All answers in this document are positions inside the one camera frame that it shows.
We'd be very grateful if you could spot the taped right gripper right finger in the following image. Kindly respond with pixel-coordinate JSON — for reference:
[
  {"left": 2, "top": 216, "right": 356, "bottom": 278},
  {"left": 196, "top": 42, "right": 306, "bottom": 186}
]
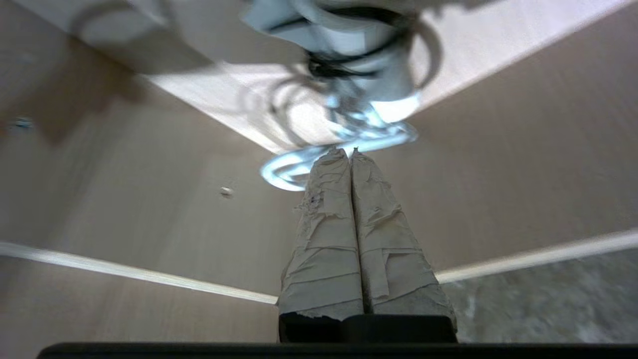
[{"left": 350, "top": 149, "right": 458, "bottom": 344}]

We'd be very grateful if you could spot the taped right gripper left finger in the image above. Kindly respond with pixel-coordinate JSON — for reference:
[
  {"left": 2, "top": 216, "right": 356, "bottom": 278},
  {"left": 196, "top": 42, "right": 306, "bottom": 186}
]
[{"left": 277, "top": 147, "right": 363, "bottom": 344}]

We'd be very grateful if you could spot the wooden vanity drawer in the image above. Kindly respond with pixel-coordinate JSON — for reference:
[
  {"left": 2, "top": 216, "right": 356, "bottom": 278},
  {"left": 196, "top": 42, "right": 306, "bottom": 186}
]
[{"left": 0, "top": 0, "right": 638, "bottom": 359}]

